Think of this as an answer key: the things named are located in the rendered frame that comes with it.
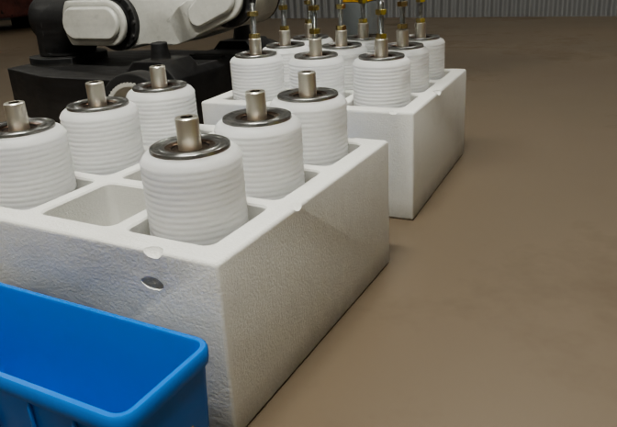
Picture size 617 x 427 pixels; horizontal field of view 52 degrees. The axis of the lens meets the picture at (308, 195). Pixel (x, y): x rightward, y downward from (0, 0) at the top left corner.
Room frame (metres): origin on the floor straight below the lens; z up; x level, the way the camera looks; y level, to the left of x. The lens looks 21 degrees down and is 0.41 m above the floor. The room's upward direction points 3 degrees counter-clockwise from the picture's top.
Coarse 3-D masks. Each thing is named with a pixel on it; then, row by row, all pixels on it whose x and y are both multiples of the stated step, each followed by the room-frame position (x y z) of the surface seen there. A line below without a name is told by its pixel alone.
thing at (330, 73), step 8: (296, 64) 1.08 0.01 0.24; (304, 64) 1.07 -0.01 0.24; (312, 64) 1.07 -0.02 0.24; (320, 64) 1.07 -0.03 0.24; (328, 64) 1.07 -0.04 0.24; (336, 64) 1.08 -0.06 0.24; (296, 72) 1.08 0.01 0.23; (320, 72) 1.06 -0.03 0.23; (328, 72) 1.07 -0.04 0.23; (336, 72) 1.08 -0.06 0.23; (296, 80) 1.08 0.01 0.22; (320, 80) 1.06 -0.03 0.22; (328, 80) 1.07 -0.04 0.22; (336, 80) 1.08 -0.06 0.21; (336, 88) 1.08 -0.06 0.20; (344, 96) 1.10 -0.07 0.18
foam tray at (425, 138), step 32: (224, 96) 1.16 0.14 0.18; (352, 96) 1.10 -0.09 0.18; (416, 96) 1.08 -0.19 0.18; (448, 96) 1.17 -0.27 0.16; (352, 128) 1.00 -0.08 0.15; (384, 128) 0.98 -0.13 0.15; (416, 128) 0.97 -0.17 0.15; (448, 128) 1.17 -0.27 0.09; (416, 160) 0.97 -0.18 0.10; (448, 160) 1.18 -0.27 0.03; (416, 192) 0.97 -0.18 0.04
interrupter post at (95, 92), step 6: (90, 84) 0.79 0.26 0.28; (96, 84) 0.79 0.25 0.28; (102, 84) 0.79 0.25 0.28; (90, 90) 0.79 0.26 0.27; (96, 90) 0.79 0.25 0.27; (102, 90) 0.79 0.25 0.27; (90, 96) 0.79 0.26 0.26; (96, 96) 0.79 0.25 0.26; (102, 96) 0.79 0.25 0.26; (90, 102) 0.79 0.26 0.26; (96, 102) 0.79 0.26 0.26; (102, 102) 0.79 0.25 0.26
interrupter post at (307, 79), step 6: (300, 72) 0.78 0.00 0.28; (306, 72) 0.79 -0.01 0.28; (312, 72) 0.78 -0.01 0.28; (300, 78) 0.78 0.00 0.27; (306, 78) 0.77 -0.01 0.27; (312, 78) 0.78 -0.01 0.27; (300, 84) 0.78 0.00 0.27; (306, 84) 0.77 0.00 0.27; (312, 84) 0.78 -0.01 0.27; (300, 90) 0.78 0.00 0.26; (306, 90) 0.77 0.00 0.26; (312, 90) 0.78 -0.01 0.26; (300, 96) 0.78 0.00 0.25; (306, 96) 0.77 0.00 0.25; (312, 96) 0.78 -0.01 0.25
